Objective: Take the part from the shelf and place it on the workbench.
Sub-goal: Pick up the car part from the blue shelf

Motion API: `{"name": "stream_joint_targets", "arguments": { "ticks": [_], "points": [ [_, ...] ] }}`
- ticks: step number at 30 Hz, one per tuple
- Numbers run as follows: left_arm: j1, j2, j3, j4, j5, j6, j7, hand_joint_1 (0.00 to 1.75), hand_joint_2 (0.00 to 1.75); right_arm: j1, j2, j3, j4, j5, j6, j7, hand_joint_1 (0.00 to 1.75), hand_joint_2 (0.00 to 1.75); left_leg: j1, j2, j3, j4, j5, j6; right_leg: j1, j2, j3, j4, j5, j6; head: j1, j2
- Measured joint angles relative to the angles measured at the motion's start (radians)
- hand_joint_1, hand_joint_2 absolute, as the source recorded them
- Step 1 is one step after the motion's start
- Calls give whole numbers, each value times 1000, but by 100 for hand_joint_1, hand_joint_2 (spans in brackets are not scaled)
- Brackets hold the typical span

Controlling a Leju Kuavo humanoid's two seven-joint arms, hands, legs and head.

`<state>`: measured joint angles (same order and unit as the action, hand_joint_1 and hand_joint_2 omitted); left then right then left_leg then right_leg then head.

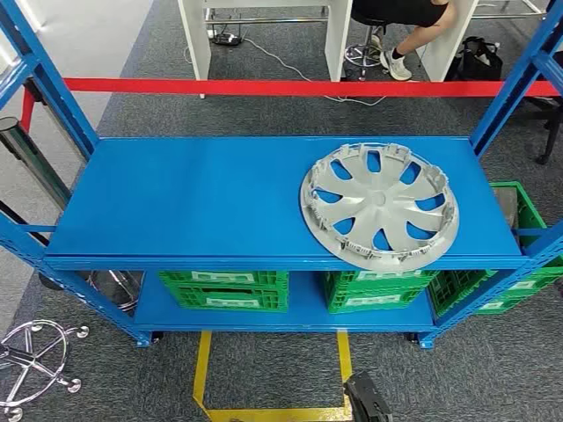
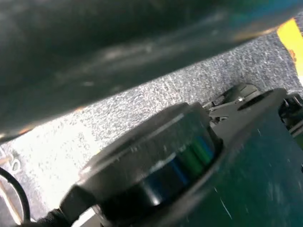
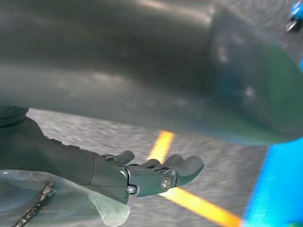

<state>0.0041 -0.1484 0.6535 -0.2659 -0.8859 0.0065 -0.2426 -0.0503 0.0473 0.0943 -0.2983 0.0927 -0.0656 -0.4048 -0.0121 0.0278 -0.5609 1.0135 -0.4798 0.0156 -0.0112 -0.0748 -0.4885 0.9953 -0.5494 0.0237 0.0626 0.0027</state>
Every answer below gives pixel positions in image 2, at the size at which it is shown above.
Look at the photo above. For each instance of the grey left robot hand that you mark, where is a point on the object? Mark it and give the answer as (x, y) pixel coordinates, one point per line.
(94, 47)

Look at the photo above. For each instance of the black round lidar unit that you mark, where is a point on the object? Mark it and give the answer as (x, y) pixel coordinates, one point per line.
(142, 163)

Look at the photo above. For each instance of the yellow floor tape marking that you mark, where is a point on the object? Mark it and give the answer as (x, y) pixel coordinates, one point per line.
(292, 40)

